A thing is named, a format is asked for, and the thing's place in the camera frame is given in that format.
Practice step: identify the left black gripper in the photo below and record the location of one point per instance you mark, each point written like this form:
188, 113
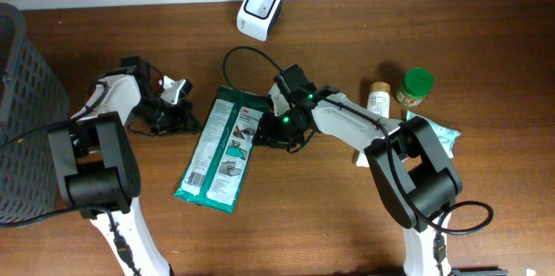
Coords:
181, 116

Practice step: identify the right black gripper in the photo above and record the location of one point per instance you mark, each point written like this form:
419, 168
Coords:
266, 134

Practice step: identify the green white wipes package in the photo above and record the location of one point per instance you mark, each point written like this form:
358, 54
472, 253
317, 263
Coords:
216, 171

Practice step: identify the white tube gold cap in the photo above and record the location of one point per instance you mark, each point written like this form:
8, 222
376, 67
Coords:
379, 99

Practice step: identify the green lid jar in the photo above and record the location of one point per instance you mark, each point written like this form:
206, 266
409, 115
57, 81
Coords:
416, 85

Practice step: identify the teal tissue pack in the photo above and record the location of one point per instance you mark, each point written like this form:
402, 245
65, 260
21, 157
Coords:
446, 136

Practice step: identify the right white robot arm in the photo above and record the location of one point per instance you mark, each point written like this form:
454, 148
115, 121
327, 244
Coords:
416, 180

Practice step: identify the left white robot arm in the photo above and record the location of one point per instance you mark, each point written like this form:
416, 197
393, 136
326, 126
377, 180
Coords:
96, 169

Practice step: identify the white barcode scanner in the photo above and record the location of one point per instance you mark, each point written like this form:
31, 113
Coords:
256, 18

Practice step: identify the dark grey plastic basket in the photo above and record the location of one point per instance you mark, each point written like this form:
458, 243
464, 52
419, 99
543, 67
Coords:
31, 97

